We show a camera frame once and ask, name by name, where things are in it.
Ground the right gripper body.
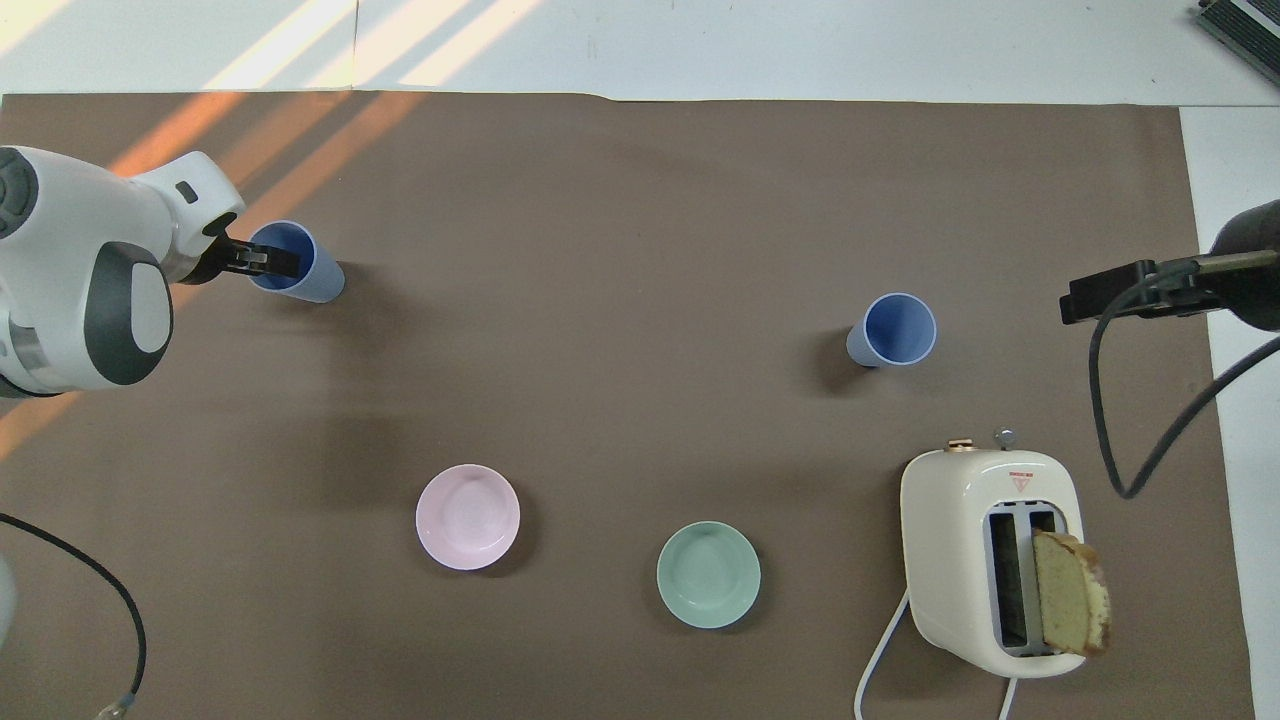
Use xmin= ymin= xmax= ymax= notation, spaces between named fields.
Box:
xmin=1195 ymin=199 xmax=1280 ymax=333

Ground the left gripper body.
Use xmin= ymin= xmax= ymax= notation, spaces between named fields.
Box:
xmin=188 ymin=238 xmax=239 ymax=288

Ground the blue plastic cup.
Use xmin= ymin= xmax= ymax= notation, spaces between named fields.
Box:
xmin=246 ymin=220 xmax=347 ymax=305
xmin=845 ymin=292 xmax=939 ymax=370

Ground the grey ribbed metal box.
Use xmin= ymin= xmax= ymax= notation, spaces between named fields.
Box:
xmin=1194 ymin=0 xmax=1280 ymax=61

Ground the bread slice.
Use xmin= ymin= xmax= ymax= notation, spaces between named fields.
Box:
xmin=1031 ymin=529 xmax=1114 ymax=659

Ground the cream toaster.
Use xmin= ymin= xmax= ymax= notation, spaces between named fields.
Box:
xmin=899 ymin=428 xmax=1088 ymax=680

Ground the green bowl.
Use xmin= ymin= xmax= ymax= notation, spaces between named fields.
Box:
xmin=656 ymin=520 xmax=763 ymax=631

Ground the black cable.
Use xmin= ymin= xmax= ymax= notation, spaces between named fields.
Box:
xmin=0 ymin=511 xmax=149 ymax=720
xmin=1088 ymin=262 xmax=1280 ymax=500

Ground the white toaster cord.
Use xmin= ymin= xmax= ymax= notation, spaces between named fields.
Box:
xmin=854 ymin=588 xmax=1020 ymax=720

